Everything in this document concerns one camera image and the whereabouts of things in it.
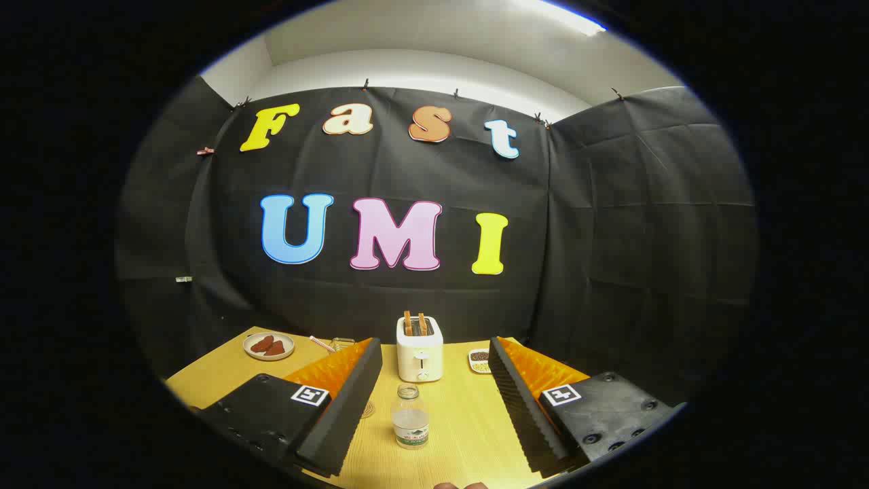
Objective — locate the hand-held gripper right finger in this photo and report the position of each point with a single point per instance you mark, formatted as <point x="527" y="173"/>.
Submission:
<point x="519" y="414"/>

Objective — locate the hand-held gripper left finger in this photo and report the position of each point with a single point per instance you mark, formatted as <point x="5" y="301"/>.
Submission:
<point x="343" y="421"/>

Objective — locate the round cork coaster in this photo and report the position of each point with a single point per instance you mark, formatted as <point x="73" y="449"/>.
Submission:
<point x="368" y="409"/>

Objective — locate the clear plastic juice bottle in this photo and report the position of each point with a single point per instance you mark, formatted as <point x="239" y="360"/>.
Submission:
<point x="410" y="418"/>

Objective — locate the wooden table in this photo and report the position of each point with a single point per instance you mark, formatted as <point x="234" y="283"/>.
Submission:
<point x="468" y="435"/>

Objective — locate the white divided grain dish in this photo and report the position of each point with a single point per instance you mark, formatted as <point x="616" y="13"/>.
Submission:
<point x="479" y="361"/>

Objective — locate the pink striped straw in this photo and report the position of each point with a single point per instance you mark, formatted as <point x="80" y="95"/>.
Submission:
<point x="322" y="343"/>

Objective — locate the brown sausage piece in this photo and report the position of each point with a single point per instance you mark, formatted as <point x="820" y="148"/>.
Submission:
<point x="275" y="349"/>
<point x="261" y="344"/>

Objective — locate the white toaster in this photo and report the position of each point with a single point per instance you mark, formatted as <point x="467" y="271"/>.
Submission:
<point x="419" y="356"/>

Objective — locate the round white plate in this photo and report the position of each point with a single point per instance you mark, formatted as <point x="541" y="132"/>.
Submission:
<point x="252" y="354"/>

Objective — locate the toast slice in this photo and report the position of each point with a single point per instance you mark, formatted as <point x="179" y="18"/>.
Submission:
<point x="408" y="323"/>
<point x="422" y="324"/>

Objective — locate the black backdrop cloth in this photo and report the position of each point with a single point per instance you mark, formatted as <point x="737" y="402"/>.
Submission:
<point x="611" y="238"/>

